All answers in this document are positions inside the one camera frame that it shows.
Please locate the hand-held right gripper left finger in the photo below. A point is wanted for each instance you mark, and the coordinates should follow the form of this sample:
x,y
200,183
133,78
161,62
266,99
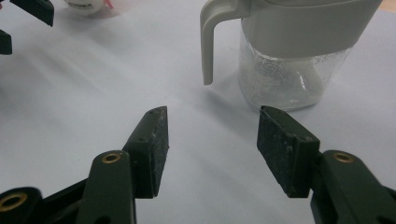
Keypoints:
x,y
149,149

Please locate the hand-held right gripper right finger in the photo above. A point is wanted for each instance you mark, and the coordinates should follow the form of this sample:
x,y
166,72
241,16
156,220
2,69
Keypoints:
x,y
286,152

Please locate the red and white spout pouch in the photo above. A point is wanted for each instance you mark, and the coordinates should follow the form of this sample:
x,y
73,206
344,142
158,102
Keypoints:
x,y
84,6

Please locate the clear jar with grey lid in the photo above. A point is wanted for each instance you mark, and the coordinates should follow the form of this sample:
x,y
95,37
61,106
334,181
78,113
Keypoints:
x,y
295,31

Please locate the white paper sheet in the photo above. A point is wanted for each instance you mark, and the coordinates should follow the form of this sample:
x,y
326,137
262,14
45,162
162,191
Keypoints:
x,y
77,93

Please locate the wooden table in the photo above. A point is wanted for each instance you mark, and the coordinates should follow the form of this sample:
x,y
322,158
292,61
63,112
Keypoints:
x,y
390,4

